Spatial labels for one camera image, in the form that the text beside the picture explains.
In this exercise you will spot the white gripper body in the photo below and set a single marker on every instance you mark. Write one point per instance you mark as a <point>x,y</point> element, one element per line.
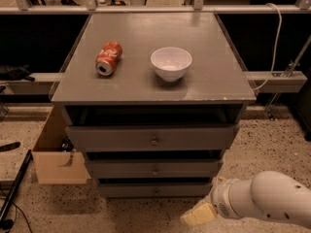
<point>221,198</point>

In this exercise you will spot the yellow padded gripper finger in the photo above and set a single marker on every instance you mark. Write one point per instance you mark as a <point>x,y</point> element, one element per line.
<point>201,213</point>

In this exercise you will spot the grey bottom drawer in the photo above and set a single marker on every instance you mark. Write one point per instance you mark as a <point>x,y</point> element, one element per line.
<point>133,190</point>

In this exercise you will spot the grey drawer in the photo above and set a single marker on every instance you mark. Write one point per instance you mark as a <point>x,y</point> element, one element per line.
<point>133,190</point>
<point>147,138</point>
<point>153,168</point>

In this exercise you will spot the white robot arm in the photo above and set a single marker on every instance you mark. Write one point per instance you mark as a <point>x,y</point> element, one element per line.
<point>269,196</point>

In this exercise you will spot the grey top drawer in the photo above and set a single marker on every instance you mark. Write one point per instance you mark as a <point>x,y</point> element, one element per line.
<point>147,138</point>

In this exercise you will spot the grey middle drawer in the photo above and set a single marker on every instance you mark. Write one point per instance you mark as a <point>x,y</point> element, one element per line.
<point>153,168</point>

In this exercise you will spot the grey drawer cabinet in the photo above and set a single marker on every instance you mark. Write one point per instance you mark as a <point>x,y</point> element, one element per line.
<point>213,91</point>

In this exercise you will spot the white bowl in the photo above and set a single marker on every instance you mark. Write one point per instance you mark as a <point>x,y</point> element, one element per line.
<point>171,63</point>

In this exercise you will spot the cardboard box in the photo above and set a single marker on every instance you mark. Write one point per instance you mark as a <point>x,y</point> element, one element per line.
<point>53,163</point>

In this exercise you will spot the crushed orange soda can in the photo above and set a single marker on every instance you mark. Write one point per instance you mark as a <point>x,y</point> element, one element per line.
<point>108,58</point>

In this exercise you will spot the metal railing beam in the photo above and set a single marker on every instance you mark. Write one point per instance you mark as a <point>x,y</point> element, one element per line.
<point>80,10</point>

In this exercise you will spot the black pole on floor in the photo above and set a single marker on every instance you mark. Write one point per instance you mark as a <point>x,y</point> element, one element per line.
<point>9,198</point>

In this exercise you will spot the black bag on ledge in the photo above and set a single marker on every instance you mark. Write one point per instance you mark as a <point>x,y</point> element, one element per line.
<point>15,73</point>

